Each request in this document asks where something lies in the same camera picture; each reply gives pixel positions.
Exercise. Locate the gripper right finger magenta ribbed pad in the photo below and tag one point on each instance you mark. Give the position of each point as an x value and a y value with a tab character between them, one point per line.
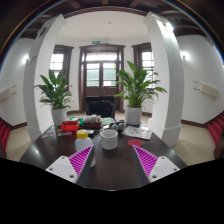
150	167

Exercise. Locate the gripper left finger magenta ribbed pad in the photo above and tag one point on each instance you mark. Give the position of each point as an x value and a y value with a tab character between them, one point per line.
74	168

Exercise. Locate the clear bottle with yellow cap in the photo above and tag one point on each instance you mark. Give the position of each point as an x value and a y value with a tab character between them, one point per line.
82	140

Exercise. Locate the red round coaster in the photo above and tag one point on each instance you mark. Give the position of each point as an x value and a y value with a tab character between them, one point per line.
136	142

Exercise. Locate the printed paper sheet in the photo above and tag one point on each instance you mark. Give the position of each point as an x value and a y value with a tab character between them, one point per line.
142	132

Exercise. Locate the red plastic tray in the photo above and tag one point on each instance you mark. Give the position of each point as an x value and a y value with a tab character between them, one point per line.
70	126

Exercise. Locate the white speckled ceramic cup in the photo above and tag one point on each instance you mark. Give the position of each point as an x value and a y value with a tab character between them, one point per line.
109	139

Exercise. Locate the grey round balls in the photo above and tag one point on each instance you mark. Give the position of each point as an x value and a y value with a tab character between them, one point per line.
119	126

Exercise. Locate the right white pillar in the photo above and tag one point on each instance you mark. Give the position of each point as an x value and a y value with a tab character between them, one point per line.
167	111

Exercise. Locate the green paper pad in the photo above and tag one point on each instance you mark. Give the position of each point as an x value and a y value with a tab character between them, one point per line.
107	121

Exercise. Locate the black office chair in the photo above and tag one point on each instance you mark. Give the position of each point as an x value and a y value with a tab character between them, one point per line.
100	105

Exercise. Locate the left potted green plant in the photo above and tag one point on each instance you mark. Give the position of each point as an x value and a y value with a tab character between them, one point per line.
54	94

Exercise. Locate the potted green plant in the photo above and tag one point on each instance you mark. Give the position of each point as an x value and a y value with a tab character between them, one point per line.
54	94
136	91

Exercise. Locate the right potted green plant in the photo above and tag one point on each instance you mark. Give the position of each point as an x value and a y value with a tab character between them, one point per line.
136	91

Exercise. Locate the dark wooden double door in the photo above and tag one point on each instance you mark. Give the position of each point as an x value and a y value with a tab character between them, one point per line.
98	68

